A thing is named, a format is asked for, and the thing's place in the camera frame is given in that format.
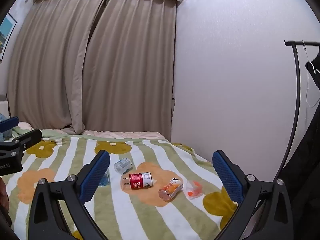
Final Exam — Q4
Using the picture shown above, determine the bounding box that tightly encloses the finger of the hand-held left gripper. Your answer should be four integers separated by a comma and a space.
12, 129, 42, 153
0, 116, 19, 133

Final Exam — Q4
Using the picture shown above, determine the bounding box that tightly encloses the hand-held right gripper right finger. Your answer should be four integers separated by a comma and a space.
212, 150, 293, 240

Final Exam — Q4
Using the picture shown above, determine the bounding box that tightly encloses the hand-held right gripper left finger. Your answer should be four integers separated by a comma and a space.
29, 150, 110, 240

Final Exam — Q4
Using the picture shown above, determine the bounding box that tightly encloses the person's left forearm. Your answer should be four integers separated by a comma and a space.
0, 176, 12, 228

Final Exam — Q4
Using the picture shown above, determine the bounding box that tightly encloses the clear cup orange print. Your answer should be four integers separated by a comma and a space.
186, 180, 203, 200

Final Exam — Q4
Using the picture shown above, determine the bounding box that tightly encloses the blue clear bottle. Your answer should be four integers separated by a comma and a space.
97, 170, 111, 186

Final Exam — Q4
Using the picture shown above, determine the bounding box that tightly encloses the light blue plush toy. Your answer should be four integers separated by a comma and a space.
0, 112, 13, 141

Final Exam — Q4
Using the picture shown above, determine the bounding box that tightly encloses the white headboard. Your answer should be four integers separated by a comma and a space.
0, 100, 10, 121

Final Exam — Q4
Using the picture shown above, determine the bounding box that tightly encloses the small bottle blue white label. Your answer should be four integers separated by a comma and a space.
114, 158, 132, 174

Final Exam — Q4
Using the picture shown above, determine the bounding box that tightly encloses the floral striped blanket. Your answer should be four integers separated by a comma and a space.
0, 133, 238, 240

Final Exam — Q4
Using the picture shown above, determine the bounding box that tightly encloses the clear bottle red label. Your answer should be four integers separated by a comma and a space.
120, 172, 153, 191

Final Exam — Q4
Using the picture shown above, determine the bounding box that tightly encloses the clear bottle orange label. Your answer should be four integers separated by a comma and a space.
158, 177, 184, 202

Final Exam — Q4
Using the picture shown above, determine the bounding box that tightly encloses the beige curtain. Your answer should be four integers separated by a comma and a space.
7, 0, 112, 136
82, 0, 177, 133

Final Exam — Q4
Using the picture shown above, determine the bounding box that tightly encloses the black hanging garment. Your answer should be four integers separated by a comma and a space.
279, 52, 320, 240

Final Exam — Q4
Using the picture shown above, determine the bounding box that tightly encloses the black metal clothes rack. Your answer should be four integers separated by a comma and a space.
272, 39, 320, 180

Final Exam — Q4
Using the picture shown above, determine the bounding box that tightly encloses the framed wall picture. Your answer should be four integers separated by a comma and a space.
0, 12, 17, 61

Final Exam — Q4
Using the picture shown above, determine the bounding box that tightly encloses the white wire hanger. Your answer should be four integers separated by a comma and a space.
302, 40, 319, 108

